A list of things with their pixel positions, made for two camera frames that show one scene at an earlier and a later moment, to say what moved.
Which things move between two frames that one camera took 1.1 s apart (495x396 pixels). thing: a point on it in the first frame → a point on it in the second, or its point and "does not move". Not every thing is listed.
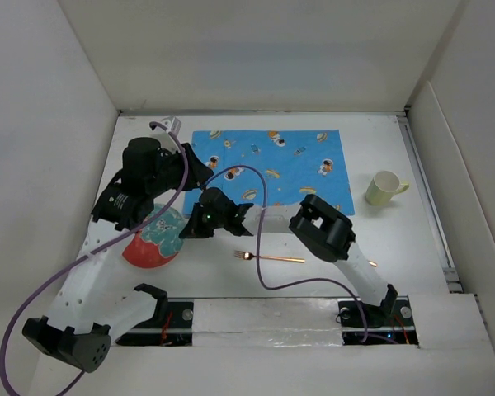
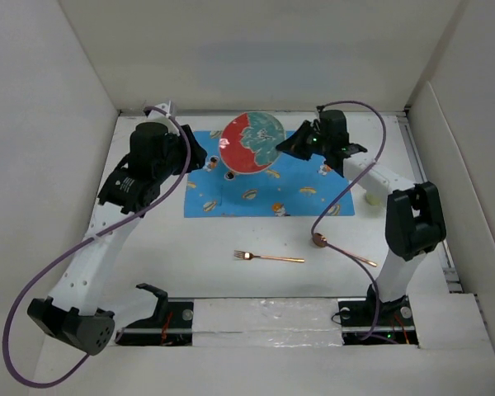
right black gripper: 195,229 → 293,143
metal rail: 260,330 does not move
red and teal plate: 158,242 → 248,142
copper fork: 251,256 does not move
